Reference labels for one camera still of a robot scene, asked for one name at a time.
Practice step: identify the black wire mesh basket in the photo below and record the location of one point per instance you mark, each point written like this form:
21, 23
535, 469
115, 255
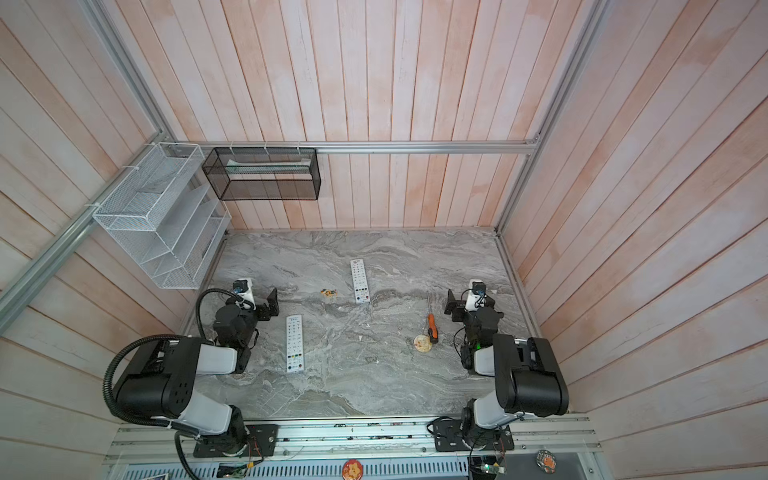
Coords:
263, 173

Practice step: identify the round badge right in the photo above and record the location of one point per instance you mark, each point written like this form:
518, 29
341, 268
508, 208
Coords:
546, 461

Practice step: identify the round wooden coaster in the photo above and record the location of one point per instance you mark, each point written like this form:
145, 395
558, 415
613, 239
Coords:
422, 343

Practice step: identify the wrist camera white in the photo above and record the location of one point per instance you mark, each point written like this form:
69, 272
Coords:
243, 288
476, 295

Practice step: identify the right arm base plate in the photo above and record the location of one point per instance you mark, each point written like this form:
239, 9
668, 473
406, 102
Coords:
454, 435

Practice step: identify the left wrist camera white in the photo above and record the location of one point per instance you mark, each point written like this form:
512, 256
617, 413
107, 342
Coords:
243, 288

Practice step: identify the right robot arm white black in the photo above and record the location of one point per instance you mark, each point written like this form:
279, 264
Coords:
527, 377

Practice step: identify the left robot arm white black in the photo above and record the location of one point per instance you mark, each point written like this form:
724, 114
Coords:
151, 381

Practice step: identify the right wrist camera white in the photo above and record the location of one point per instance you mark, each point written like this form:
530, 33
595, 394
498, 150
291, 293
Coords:
476, 295

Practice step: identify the aluminium front rail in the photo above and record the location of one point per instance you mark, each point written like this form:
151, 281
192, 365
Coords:
406, 436

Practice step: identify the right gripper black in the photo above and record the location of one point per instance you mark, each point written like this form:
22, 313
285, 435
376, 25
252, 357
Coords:
457, 306

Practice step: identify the orange handled screwdriver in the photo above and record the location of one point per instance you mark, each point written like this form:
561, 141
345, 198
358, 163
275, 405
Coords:
432, 329

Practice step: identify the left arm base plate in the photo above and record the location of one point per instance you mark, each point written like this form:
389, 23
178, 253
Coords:
254, 440

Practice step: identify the white remote control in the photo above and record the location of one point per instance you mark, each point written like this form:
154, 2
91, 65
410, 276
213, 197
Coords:
294, 344
360, 283

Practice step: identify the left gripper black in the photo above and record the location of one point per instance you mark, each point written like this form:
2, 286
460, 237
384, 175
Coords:
265, 306

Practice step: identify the white wire mesh shelf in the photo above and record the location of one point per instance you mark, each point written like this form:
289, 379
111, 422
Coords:
166, 219

